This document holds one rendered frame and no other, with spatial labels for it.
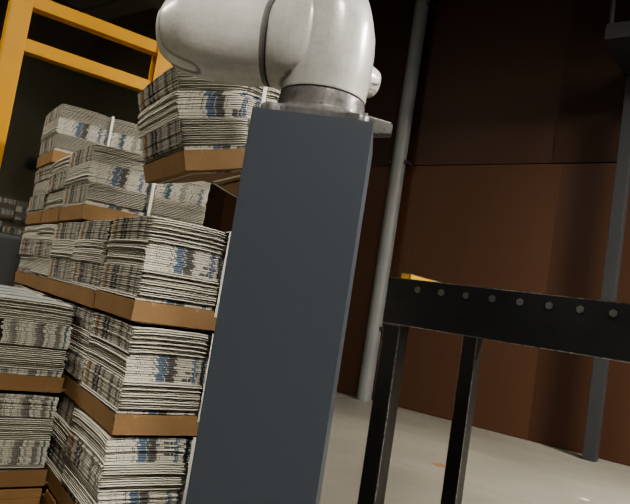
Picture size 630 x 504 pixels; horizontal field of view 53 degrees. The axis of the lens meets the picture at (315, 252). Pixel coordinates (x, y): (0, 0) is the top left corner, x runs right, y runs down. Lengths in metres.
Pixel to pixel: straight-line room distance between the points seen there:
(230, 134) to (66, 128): 1.21
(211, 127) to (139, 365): 0.52
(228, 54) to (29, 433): 1.08
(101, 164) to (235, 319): 1.01
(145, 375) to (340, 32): 0.78
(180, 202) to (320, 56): 1.01
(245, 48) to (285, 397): 0.59
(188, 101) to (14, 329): 0.72
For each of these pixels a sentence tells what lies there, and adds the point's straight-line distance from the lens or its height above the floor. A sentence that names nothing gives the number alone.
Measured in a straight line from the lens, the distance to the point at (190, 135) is 1.37.
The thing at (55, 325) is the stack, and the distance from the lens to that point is 1.72.
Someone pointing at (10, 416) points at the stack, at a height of 0.31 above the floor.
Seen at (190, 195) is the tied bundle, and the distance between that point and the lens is 2.01.
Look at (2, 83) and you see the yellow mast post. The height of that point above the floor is 1.42.
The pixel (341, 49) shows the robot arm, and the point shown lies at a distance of 1.10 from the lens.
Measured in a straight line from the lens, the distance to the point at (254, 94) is 1.46.
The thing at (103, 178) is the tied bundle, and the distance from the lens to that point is 1.92.
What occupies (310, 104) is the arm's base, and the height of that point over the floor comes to 1.02.
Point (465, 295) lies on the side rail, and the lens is 1.54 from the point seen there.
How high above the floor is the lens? 0.69
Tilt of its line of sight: 5 degrees up
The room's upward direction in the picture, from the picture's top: 9 degrees clockwise
